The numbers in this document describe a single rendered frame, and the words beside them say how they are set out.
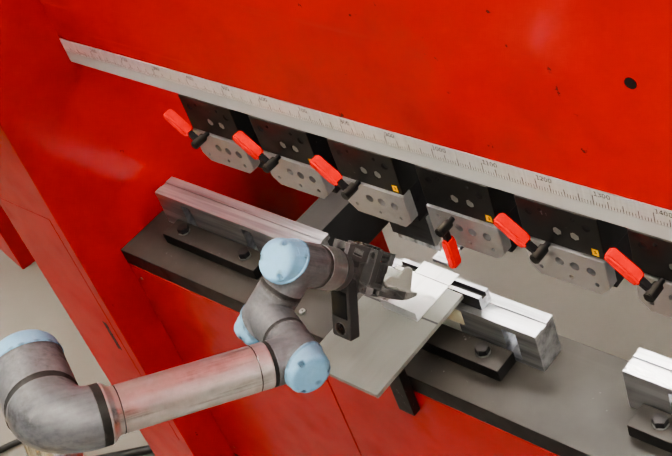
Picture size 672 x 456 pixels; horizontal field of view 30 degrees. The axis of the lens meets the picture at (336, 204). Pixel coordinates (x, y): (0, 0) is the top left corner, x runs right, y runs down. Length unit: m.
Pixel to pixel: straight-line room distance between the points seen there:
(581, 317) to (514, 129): 1.79
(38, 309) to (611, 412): 2.57
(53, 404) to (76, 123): 1.04
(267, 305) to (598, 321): 1.69
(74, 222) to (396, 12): 1.21
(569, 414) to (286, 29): 0.83
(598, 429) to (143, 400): 0.80
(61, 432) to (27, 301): 2.58
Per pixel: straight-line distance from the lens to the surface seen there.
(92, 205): 2.87
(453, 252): 2.13
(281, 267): 2.01
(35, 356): 1.96
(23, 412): 1.90
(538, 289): 3.71
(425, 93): 1.94
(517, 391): 2.31
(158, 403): 1.91
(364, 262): 2.17
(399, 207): 2.19
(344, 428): 2.80
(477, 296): 2.31
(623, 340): 3.53
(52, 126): 2.76
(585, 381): 2.30
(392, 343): 2.28
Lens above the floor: 2.62
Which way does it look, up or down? 38 degrees down
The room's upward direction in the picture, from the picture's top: 21 degrees counter-clockwise
